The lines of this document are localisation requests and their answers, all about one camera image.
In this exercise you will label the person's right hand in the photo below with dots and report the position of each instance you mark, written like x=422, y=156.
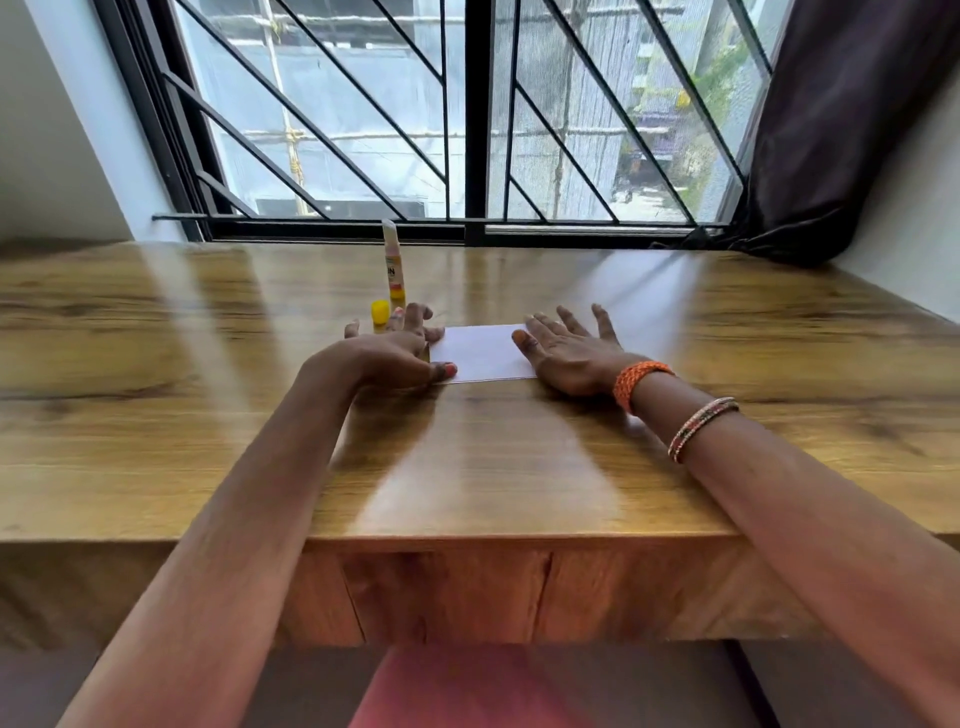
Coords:
x=574, y=364

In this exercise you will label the person's left hand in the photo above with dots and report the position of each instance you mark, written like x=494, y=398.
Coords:
x=379, y=360

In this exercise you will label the person's right middle finger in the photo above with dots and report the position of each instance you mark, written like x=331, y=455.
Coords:
x=573, y=321

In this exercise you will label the person's left middle finger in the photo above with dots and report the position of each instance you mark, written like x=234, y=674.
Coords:
x=417, y=316

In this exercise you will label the person's right thumb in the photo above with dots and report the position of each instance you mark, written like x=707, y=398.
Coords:
x=525, y=343

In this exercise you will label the person's left little finger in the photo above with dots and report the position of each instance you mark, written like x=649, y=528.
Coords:
x=352, y=329

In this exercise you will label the person's left thumb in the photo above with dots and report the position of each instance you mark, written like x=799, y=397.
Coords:
x=439, y=371

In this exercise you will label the white paper sheet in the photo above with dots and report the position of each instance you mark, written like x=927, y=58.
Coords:
x=484, y=352

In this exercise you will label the person's right forearm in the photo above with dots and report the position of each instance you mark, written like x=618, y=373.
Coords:
x=810, y=525

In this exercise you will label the person's left forearm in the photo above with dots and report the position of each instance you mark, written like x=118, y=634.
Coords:
x=225, y=540

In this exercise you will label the yellow glue stick cap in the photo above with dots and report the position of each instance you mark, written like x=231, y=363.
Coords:
x=381, y=313

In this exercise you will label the white glue stick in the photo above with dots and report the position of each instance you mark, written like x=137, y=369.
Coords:
x=394, y=262

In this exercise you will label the thin multicoloured beaded bangle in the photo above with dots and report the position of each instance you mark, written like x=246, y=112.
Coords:
x=699, y=427

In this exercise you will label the black metal window grille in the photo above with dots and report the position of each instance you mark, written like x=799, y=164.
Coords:
x=352, y=75

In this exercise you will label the person's pink clothing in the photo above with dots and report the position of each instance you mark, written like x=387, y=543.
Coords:
x=472, y=686

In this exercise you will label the dark curtain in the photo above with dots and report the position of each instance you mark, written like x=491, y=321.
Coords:
x=832, y=127

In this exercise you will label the black window frame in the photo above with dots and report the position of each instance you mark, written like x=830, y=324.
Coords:
x=476, y=112

